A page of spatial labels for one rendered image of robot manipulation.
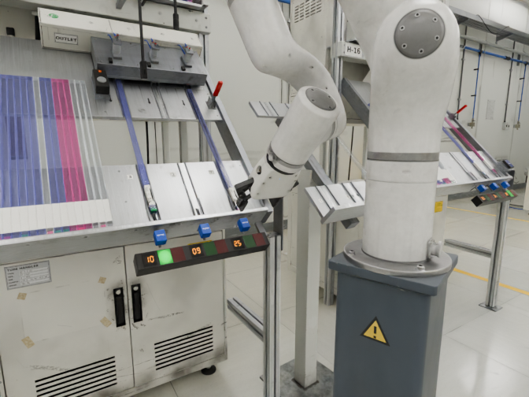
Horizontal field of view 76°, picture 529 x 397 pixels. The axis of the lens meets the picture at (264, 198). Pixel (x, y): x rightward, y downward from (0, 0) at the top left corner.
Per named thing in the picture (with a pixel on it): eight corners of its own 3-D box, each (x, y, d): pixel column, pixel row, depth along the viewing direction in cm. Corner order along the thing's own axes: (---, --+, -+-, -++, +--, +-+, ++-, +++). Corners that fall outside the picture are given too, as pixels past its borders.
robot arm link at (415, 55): (432, 157, 65) (444, 24, 61) (456, 165, 47) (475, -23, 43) (366, 157, 68) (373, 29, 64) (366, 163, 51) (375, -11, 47)
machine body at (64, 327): (228, 373, 134) (225, 222, 123) (10, 461, 98) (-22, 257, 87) (177, 306, 189) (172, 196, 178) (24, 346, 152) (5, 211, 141)
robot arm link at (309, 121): (292, 131, 74) (262, 139, 68) (323, 79, 64) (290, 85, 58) (317, 157, 71) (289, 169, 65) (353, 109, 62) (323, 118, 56)
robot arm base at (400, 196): (460, 254, 66) (470, 158, 62) (438, 287, 51) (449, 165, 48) (365, 236, 77) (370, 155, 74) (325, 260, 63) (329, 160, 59)
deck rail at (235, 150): (264, 223, 100) (273, 210, 95) (259, 224, 99) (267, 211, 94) (197, 71, 133) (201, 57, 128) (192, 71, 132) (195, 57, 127)
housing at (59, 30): (194, 79, 131) (203, 46, 121) (43, 65, 105) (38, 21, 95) (188, 66, 134) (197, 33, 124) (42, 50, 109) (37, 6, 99)
